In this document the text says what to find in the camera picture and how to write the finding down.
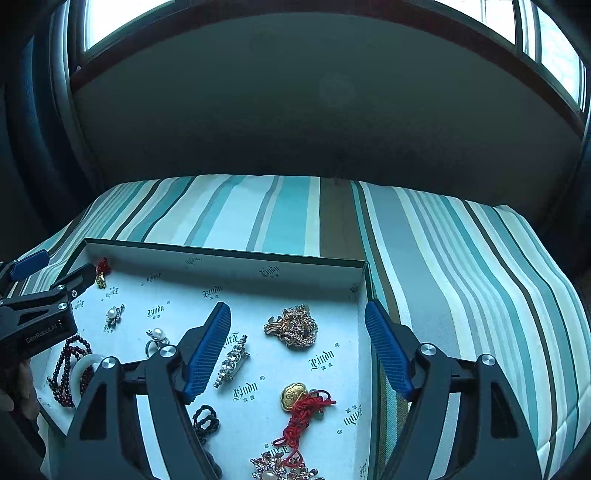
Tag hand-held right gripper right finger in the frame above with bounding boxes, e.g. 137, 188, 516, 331
364, 299, 543, 480

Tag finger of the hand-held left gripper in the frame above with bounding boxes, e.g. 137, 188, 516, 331
0, 263, 97, 308
0, 249, 51, 296

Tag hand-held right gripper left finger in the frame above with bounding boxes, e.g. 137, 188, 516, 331
60, 302, 232, 480

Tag clear crystal bar brooch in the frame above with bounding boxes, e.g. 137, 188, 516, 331
213, 335, 250, 389

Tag pearl flower brooch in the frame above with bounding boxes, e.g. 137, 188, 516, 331
104, 304, 126, 332

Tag silver pearl ring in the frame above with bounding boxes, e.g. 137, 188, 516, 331
144, 328, 171, 360

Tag black knotted cord pendant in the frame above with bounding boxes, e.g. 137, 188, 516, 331
191, 404, 221, 469

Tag white jade bangle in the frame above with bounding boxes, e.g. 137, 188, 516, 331
74, 354, 105, 402

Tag green box with white lining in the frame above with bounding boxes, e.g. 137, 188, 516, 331
34, 237, 384, 480

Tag gold rhinestone brooch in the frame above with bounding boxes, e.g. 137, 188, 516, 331
263, 304, 319, 350

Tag gold charm with red cord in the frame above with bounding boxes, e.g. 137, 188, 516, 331
272, 381, 338, 462

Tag person's left hand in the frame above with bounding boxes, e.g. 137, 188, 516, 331
0, 360, 43, 414

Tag teal striped cloth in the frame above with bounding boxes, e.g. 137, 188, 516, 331
9, 174, 583, 480

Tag pink rhinestone brooch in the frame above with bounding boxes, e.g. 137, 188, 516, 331
249, 450, 324, 480

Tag dark curtain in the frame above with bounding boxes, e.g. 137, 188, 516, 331
0, 0, 100, 241

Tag blue curtain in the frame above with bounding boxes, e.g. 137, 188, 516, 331
577, 69, 591, 195

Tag dark red bead bracelet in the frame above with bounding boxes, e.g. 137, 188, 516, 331
46, 336, 95, 409

